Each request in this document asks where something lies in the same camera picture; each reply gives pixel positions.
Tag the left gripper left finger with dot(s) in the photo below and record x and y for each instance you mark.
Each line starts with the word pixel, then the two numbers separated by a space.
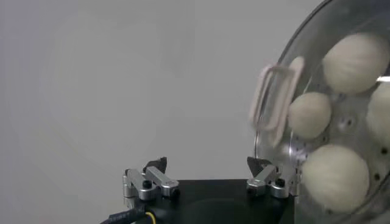
pixel 152 182

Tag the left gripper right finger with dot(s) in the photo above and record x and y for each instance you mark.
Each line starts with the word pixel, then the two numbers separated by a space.
pixel 265 181

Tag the white steamed baozi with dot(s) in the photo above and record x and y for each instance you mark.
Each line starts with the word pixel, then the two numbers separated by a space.
pixel 309 115
pixel 355 62
pixel 335 178
pixel 381 115

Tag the round glass pot lid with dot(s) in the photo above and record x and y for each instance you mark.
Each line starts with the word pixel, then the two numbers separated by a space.
pixel 317 36

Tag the perforated steel steamer basket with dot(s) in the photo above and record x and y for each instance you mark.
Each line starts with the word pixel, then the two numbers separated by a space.
pixel 347 121

